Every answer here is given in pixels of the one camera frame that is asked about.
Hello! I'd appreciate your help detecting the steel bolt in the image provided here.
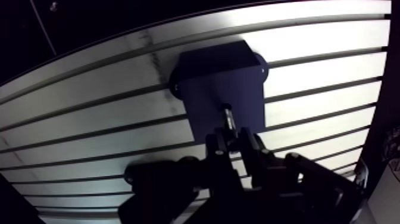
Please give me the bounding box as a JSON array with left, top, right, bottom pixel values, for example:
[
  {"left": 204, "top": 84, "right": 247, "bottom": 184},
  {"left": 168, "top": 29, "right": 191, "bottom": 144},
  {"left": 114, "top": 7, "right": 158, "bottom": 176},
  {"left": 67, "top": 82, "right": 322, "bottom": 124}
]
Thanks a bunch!
[{"left": 222, "top": 104, "right": 238, "bottom": 136}]

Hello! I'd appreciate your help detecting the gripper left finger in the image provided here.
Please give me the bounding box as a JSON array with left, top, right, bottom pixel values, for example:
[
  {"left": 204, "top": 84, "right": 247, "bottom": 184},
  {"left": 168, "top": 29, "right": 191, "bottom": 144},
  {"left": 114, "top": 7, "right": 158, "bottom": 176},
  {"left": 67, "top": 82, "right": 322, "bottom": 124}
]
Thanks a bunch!
[{"left": 117, "top": 127, "right": 248, "bottom": 224}]

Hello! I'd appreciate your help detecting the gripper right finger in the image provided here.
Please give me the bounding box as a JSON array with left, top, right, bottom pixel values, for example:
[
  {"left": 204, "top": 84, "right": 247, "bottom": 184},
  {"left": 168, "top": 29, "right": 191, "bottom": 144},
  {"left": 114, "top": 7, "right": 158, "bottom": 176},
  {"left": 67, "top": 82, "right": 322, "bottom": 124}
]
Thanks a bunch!
[{"left": 237, "top": 126, "right": 366, "bottom": 224}]

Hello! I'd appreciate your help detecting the dark blue-grey block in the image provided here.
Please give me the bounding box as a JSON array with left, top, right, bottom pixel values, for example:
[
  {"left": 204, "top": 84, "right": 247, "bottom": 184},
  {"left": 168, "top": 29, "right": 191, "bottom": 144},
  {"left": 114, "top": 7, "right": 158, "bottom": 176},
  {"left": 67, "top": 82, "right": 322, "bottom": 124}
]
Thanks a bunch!
[{"left": 168, "top": 40, "right": 270, "bottom": 145}]

